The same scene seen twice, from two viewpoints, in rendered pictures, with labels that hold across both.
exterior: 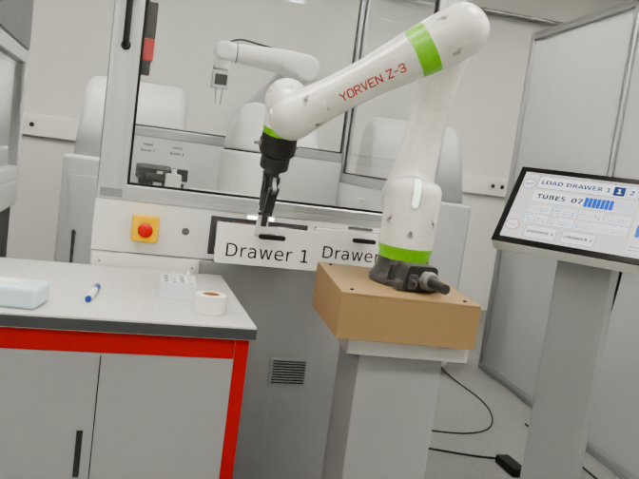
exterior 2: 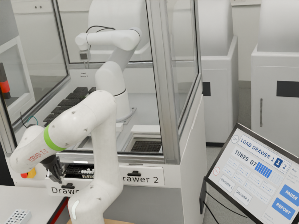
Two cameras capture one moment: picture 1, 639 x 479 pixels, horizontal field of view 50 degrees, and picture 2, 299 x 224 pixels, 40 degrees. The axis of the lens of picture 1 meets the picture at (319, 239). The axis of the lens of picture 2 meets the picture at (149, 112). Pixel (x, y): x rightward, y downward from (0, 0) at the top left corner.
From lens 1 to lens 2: 1.69 m
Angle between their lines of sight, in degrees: 37
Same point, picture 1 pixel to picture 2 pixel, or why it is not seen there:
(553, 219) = (236, 174)
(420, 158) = (99, 172)
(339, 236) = (123, 170)
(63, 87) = not seen: outside the picture
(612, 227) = (263, 193)
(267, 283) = not seen: hidden behind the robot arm
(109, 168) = (6, 145)
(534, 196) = (234, 151)
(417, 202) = (75, 217)
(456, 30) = (58, 136)
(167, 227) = (39, 168)
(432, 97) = (94, 142)
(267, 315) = not seen: hidden behind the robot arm
